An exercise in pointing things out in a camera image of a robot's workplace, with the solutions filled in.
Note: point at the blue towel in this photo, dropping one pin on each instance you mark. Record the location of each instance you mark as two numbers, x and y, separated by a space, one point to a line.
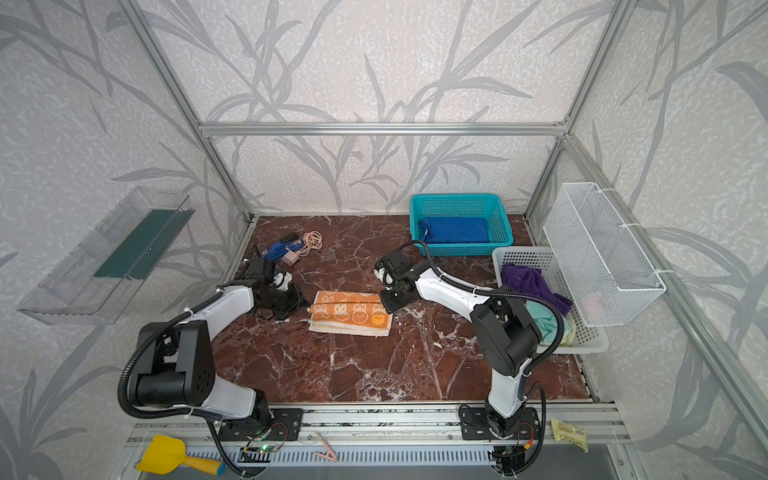
453 230

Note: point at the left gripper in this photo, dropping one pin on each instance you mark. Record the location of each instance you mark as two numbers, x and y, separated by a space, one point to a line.
285 301

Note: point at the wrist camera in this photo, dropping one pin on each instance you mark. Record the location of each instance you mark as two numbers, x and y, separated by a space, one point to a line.
265 271
389 268

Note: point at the clear plastic wall shelf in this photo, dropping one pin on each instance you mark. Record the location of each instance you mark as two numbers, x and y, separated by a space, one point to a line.
95 283

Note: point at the yellow label tag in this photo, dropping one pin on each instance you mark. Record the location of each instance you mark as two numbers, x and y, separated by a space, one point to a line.
563 431

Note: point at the pink clothespin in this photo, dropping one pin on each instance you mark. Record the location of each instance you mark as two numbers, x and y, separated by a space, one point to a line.
328 453

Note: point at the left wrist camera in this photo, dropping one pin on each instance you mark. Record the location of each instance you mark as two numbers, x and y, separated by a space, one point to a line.
265 271

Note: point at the white wire mesh basket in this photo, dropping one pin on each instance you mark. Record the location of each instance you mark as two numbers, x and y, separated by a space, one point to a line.
611 278

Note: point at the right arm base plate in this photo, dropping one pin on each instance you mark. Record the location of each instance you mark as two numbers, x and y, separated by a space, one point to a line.
482 423

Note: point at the yellow plastic scoop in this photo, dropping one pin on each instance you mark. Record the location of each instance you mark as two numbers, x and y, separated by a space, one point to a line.
165 454

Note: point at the orange patterned towel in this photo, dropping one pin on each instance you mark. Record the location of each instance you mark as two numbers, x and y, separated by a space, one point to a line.
351 313

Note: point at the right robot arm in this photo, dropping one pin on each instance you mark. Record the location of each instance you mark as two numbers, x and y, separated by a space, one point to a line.
505 330

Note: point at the purple cloth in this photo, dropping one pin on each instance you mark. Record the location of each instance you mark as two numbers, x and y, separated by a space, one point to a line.
530 281

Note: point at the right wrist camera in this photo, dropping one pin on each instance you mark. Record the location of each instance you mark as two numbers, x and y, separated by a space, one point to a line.
389 268

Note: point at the beige rubber bands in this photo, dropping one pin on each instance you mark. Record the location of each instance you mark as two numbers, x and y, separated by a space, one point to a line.
311 240

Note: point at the mint green cloth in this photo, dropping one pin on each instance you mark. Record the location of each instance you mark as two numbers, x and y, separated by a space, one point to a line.
547 325

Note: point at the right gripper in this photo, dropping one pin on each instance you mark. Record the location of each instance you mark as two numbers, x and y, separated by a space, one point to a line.
393 298

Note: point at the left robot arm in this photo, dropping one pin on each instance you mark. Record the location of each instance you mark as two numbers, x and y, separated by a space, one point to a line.
172 372

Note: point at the white plastic laundry basket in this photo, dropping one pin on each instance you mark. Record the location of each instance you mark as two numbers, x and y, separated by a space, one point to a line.
588 340

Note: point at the teal plastic basket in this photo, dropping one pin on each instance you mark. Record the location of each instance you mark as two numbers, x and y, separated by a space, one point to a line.
485 205

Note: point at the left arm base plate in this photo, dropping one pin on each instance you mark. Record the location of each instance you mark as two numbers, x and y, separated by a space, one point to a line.
284 425

